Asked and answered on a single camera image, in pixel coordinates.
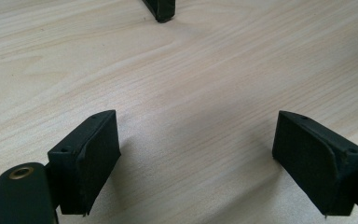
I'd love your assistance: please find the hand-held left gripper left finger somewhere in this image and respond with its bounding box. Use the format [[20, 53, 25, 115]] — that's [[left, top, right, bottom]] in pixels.
[[47, 109, 121, 217]]

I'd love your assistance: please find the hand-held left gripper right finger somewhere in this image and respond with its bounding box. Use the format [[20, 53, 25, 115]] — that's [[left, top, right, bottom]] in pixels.
[[271, 110, 358, 217]]

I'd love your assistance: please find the black raised shelf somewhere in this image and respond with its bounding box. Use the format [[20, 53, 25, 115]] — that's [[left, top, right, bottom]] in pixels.
[[142, 0, 177, 23]]

